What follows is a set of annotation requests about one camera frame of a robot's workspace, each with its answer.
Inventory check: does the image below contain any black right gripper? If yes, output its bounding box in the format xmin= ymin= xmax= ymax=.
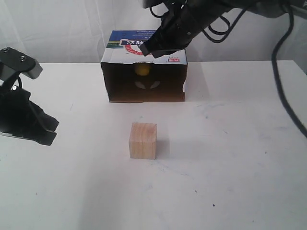
xmin=141 ymin=0 xmax=230 ymax=58

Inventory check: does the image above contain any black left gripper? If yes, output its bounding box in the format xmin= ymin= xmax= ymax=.
xmin=0 ymin=87 xmax=59 ymax=145

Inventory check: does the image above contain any yellow tennis ball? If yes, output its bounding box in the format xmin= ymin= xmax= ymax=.
xmin=134 ymin=63 xmax=151 ymax=76

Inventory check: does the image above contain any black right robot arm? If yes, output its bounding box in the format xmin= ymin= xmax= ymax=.
xmin=140 ymin=0 xmax=307 ymax=58

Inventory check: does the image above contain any blue white cardboard box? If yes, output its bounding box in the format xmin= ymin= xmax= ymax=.
xmin=101 ymin=30 xmax=188 ymax=103

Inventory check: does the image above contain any wooden cube block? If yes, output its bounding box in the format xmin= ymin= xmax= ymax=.
xmin=129 ymin=123 xmax=157 ymax=160

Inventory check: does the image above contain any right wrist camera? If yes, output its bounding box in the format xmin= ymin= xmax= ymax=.
xmin=141 ymin=0 xmax=168 ymax=9

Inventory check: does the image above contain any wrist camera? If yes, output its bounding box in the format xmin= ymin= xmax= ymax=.
xmin=141 ymin=0 xmax=168 ymax=9
xmin=0 ymin=47 xmax=43 ymax=81

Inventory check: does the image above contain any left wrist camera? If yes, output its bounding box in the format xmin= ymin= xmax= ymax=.
xmin=0 ymin=47 xmax=43 ymax=81

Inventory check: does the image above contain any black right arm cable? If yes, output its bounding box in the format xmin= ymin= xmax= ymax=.
xmin=149 ymin=0 xmax=307 ymax=139

